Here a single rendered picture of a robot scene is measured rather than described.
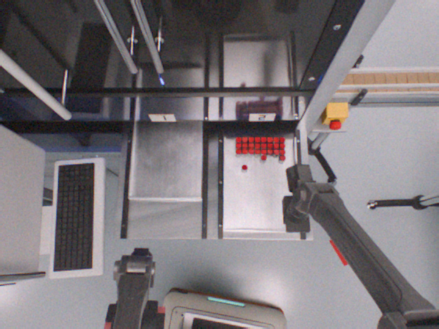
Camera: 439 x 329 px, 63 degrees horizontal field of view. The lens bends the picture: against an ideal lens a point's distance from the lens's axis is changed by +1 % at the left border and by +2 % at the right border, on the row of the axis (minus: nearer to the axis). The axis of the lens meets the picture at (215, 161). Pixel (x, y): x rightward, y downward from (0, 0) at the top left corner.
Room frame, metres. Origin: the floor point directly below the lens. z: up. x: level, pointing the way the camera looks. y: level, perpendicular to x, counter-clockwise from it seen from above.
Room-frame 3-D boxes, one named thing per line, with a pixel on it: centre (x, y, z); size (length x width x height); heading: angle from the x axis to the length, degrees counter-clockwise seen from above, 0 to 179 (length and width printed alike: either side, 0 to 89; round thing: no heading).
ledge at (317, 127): (0.48, -0.44, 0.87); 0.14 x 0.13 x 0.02; 173
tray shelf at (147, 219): (0.31, 0.01, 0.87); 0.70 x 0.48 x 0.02; 83
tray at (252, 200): (0.24, -0.15, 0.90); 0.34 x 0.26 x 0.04; 172
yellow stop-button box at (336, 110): (0.44, -0.42, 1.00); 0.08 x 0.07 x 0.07; 173
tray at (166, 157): (0.40, 0.17, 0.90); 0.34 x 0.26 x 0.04; 173
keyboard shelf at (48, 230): (0.22, 0.59, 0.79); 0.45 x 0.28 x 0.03; 178
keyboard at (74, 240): (0.22, 0.55, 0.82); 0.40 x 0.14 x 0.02; 178
